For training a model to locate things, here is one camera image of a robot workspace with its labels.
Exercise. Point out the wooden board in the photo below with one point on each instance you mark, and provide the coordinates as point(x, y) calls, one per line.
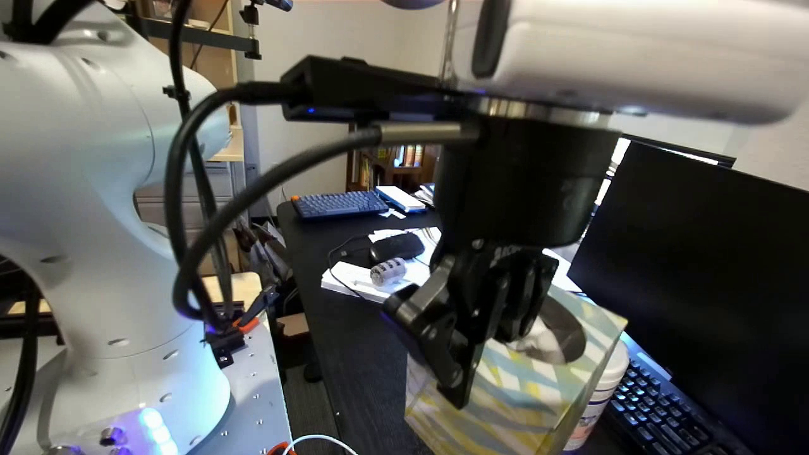
point(244, 289)

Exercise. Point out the blue keyboard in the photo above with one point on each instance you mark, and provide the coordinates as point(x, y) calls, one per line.
point(339, 207)

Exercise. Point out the black computer monitor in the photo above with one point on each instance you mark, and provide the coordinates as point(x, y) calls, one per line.
point(712, 272)

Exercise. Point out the white disinfectant wipes canister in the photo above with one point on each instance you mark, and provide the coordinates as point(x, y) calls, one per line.
point(599, 398)

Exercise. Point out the black keyboard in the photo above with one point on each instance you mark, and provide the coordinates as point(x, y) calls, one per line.
point(661, 422)

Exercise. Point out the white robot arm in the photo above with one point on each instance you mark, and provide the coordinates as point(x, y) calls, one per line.
point(92, 112)

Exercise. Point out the white styrofoam tray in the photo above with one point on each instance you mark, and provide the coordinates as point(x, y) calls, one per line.
point(354, 281)

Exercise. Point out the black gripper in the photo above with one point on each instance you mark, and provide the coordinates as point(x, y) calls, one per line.
point(518, 184)

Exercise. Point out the yellow patterned tissue box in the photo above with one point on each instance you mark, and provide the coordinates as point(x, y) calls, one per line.
point(526, 395)

